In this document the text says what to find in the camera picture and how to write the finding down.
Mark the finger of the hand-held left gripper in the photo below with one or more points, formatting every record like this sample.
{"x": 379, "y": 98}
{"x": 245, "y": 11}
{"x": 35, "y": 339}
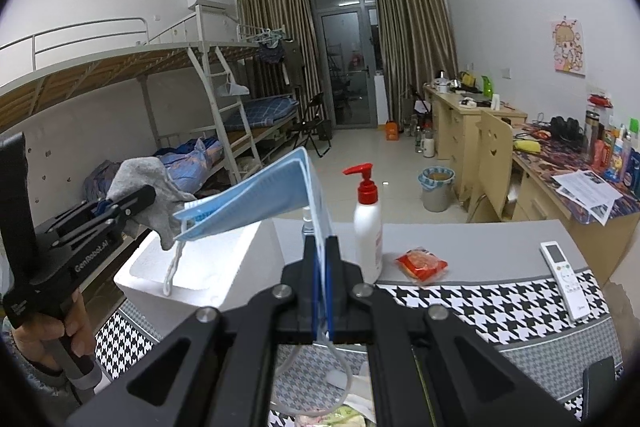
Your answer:
{"x": 132, "y": 202}
{"x": 75, "y": 216}

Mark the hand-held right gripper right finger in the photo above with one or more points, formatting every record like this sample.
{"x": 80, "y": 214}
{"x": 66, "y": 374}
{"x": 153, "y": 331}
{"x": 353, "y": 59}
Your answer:
{"x": 330, "y": 292}

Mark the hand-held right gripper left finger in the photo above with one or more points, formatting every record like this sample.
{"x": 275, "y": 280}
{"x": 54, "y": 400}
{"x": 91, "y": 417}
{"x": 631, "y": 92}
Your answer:
{"x": 310, "y": 292}

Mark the grey sock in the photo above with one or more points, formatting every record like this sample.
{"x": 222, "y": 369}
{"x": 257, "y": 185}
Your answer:
{"x": 145, "y": 182}

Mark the white foam box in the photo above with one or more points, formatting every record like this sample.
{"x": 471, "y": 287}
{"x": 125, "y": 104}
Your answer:
{"x": 220, "y": 267}

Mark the blue face mask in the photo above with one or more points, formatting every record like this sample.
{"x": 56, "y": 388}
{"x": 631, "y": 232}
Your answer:
{"x": 260, "y": 197}

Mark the white tissue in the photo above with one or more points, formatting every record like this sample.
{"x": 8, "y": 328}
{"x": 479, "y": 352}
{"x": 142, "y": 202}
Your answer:
{"x": 357, "y": 402}

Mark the person's left hand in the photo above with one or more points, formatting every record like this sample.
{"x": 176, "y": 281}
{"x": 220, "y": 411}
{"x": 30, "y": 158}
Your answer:
{"x": 82, "y": 327}

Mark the blue spray bottle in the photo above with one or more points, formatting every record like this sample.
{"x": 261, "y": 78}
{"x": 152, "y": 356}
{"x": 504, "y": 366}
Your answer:
{"x": 306, "y": 227}

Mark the white lotion pump bottle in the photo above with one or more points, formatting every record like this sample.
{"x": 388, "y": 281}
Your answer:
{"x": 367, "y": 237}

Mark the blue patterned quilt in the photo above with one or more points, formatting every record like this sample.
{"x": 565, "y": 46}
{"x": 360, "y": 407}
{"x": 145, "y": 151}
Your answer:
{"x": 190, "y": 167}

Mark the red snack packet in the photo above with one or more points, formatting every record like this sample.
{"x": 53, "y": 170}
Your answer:
{"x": 421, "y": 266}

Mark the white bed ladder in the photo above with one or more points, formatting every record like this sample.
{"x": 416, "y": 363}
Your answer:
{"x": 227, "y": 107}

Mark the white metal bunk bed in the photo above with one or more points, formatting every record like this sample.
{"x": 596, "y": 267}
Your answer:
{"x": 100, "y": 67}
{"x": 262, "y": 134}

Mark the grey trash bin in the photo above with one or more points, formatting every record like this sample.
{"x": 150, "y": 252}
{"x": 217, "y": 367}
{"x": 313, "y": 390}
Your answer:
{"x": 436, "y": 194}

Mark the blue plaid bedding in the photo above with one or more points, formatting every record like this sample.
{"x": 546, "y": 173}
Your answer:
{"x": 260, "y": 109}

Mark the black folding chair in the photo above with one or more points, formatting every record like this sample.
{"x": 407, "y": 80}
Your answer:
{"x": 312, "y": 122}

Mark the houndstooth table mat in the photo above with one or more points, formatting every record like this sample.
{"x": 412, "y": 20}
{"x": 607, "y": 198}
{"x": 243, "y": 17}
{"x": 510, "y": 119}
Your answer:
{"x": 500, "y": 307}

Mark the orange jug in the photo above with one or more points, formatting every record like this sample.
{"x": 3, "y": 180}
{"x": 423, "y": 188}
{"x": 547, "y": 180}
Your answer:
{"x": 391, "y": 132}

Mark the white thermos flask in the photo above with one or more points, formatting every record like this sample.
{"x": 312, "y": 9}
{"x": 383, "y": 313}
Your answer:
{"x": 429, "y": 149}

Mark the light wooden desk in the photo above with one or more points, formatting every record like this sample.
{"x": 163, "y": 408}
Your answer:
{"x": 450, "y": 127}
{"x": 550, "y": 217}

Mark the hanging dark clothes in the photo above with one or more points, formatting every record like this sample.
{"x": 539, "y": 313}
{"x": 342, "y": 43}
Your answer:
{"x": 275, "y": 54}

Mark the light wooden chair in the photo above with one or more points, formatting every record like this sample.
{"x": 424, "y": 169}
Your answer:
{"x": 492, "y": 157}

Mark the brown curtain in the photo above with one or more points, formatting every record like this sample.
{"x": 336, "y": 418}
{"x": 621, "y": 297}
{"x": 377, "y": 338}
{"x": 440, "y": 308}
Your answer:
{"x": 275, "y": 32}
{"x": 415, "y": 32}

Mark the white remote control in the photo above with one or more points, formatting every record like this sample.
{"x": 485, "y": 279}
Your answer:
{"x": 565, "y": 279}

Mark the glass balcony door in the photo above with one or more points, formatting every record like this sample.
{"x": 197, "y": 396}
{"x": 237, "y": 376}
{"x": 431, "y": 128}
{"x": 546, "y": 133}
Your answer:
{"x": 345, "y": 57}

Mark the white cooking pot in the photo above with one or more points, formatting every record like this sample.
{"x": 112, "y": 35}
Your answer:
{"x": 441, "y": 83}

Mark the yellow cloth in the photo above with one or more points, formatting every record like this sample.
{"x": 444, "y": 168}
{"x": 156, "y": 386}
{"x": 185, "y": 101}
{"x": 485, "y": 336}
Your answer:
{"x": 529, "y": 146}

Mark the green plastic container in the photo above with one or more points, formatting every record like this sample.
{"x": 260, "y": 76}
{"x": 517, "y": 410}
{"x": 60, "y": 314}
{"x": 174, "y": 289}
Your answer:
{"x": 487, "y": 86}

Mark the printed paper sheets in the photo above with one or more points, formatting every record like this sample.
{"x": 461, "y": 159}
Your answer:
{"x": 587, "y": 194}

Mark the black headphones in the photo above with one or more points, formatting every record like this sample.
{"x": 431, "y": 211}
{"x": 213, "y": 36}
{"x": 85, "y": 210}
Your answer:
{"x": 567, "y": 129}

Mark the group of toiletry bottles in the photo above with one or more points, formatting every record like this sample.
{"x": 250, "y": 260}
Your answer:
{"x": 612, "y": 152}

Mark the pink wall poster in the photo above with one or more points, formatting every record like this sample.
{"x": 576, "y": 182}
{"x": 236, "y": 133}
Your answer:
{"x": 569, "y": 47}

